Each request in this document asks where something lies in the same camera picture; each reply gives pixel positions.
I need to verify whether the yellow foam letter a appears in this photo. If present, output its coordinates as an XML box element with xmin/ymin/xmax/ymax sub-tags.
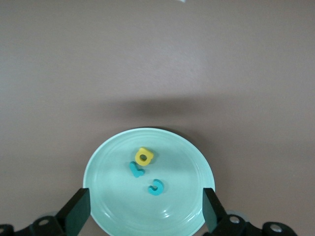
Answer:
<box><xmin>134</xmin><ymin>147</ymin><xmax>155</xmax><ymax>166</ymax></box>

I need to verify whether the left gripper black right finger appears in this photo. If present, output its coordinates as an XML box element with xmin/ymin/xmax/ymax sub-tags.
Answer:
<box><xmin>202</xmin><ymin>188</ymin><xmax>297</xmax><ymax>236</ymax></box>

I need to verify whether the teal foam letter c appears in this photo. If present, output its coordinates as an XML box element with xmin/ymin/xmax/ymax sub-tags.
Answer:
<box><xmin>147</xmin><ymin>178</ymin><xmax>165</xmax><ymax>197</ymax></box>

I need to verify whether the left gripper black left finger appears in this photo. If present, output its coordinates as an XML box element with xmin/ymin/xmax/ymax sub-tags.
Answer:
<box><xmin>0</xmin><ymin>188</ymin><xmax>92</xmax><ymax>236</ymax></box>

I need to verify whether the teal foam letter r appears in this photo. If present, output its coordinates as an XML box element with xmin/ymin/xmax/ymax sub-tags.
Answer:
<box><xmin>128</xmin><ymin>161</ymin><xmax>145</xmax><ymax>178</ymax></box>

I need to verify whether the green plate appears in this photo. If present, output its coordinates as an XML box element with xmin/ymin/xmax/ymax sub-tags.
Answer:
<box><xmin>83</xmin><ymin>127</ymin><xmax>216</xmax><ymax>236</ymax></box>

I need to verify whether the brown table cover sheet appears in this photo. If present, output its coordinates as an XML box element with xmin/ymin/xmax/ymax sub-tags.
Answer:
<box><xmin>0</xmin><ymin>0</ymin><xmax>315</xmax><ymax>236</ymax></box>

